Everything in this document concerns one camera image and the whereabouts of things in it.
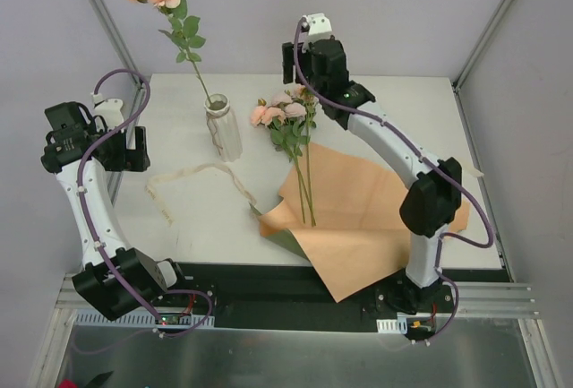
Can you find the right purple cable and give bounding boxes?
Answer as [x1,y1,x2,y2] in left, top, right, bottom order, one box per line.
[293,18,496,349]

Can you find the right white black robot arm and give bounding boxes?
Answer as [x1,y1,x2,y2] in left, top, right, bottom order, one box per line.
[281,37,462,312]

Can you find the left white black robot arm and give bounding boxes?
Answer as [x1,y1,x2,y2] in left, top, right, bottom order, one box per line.
[40,102,190,321]

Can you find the pink flower bouquet green leaves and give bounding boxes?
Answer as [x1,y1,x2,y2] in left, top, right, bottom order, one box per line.
[250,83,318,227]

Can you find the green wrapping paper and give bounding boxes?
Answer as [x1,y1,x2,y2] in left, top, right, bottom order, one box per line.
[249,203,310,262]

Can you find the right white cable duct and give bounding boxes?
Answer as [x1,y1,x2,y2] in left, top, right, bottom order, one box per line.
[376,317,407,335]

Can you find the white cable duct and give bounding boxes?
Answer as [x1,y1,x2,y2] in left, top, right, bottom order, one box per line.
[75,310,215,330]
[376,317,407,335]

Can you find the orange wrapping paper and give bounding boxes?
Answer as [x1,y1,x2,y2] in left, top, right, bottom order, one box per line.
[258,142,473,304]

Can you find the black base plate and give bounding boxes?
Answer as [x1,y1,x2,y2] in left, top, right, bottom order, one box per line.
[147,258,511,331]

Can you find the red black object bottom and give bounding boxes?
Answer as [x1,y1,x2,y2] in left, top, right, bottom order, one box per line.
[56,371,114,388]

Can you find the white ribbed ceramic vase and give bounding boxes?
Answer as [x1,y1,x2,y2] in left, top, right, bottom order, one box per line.
[204,94,243,162]

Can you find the right aluminium frame post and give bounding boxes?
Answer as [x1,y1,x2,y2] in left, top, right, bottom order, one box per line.
[451,0,543,93]

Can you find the aluminium frame post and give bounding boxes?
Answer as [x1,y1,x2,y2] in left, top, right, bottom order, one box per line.
[451,0,543,93]
[88,0,139,72]

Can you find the aluminium front rail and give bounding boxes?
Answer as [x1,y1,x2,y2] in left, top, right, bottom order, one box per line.
[457,282,541,320]

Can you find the left aluminium frame post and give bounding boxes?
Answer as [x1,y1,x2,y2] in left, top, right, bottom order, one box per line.
[88,0,139,72]

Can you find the left white cable duct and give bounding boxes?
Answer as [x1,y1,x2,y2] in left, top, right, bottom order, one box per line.
[75,310,215,330]

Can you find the cream ribbon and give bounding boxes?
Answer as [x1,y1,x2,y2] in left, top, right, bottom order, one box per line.
[144,162,257,228]

